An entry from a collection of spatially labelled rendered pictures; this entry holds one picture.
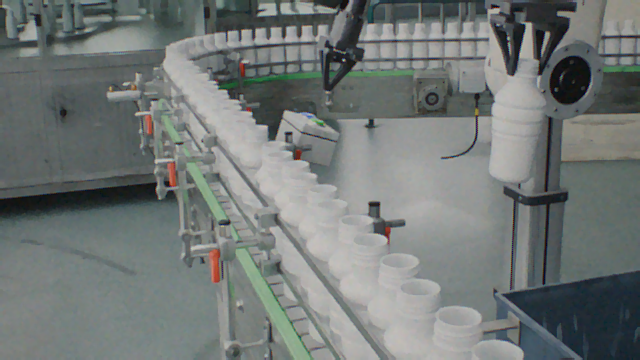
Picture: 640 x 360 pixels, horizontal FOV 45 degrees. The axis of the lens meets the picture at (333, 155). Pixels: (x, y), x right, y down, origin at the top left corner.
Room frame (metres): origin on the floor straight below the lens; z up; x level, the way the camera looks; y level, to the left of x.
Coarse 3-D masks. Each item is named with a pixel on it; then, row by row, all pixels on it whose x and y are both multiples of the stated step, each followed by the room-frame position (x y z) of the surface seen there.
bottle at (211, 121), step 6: (216, 96) 1.53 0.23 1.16; (222, 96) 1.53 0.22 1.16; (228, 96) 1.52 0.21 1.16; (216, 102) 1.50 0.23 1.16; (216, 108) 1.49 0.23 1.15; (216, 114) 1.50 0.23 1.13; (210, 120) 1.49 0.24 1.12; (216, 120) 1.49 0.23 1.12; (210, 126) 1.49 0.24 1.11; (216, 156) 1.48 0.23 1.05; (216, 162) 1.48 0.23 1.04
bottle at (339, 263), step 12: (348, 216) 0.79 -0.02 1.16; (360, 216) 0.80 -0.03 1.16; (348, 228) 0.77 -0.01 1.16; (360, 228) 0.76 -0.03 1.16; (372, 228) 0.77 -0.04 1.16; (348, 240) 0.77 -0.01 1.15; (336, 252) 0.78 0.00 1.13; (348, 252) 0.76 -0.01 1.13; (336, 264) 0.76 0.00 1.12; (348, 264) 0.76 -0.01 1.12; (336, 276) 0.76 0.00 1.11; (336, 312) 0.76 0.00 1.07; (336, 324) 0.76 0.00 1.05; (336, 336) 0.76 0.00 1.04
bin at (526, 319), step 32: (544, 288) 1.07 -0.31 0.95; (576, 288) 1.09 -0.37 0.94; (608, 288) 1.11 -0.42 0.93; (512, 320) 1.00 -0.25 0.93; (544, 320) 1.07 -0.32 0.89; (576, 320) 1.09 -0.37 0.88; (608, 320) 1.11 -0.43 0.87; (544, 352) 0.93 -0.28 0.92; (576, 352) 1.09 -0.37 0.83; (608, 352) 1.11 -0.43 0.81
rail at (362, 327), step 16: (192, 112) 1.66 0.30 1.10; (208, 128) 1.46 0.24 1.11; (240, 176) 1.17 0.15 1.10; (256, 192) 1.06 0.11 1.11; (240, 208) 1.18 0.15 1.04; (304, 256) 0.83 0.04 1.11; (320, 272) 0.77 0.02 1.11; (336, 288) 0.72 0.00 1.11; (304, 304) 0.83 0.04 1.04; (352, 320) 0.67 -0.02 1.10; (368, 336) 0.63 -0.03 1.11; (336, 352) 0.72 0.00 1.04; (384, 352) 0.59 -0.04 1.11
